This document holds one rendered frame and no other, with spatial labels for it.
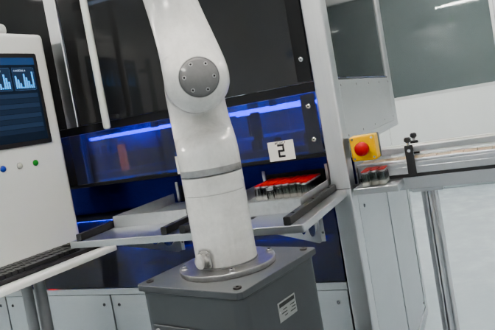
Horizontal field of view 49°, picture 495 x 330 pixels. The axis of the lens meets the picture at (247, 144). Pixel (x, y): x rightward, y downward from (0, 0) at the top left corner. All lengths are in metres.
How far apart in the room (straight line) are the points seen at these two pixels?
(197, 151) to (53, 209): 1.05
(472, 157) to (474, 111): 4.50
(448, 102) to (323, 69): 4.61
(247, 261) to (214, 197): 0.14
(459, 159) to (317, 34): 0.54
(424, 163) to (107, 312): 1.26
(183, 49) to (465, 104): 5.32
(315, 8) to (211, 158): 0.75
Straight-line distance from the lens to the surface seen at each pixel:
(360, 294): 1.69
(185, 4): 1.02
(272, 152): 1.66
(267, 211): 1.42
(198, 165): 1.00
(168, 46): 0.98
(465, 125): 6.16
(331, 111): 1.59
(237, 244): 1.02
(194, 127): 1.06
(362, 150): 1.54
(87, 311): 2.24
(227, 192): 1.00
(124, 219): 1.66
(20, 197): 1.90
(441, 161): 1.66
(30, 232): 1.92
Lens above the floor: 1.14
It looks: 3 degrees down
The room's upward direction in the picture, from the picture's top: 10 degrees counter-clockwise
